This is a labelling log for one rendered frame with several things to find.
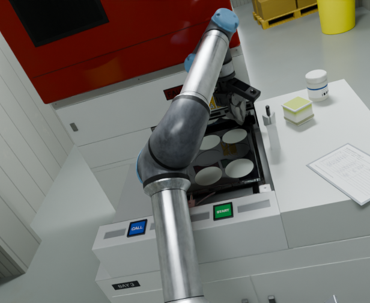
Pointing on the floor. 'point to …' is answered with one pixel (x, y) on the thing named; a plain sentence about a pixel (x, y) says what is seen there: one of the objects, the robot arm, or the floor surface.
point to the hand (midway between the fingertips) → (242, 122)
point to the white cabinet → (280, 276)
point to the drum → (336, 15)
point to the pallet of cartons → (280, 10)
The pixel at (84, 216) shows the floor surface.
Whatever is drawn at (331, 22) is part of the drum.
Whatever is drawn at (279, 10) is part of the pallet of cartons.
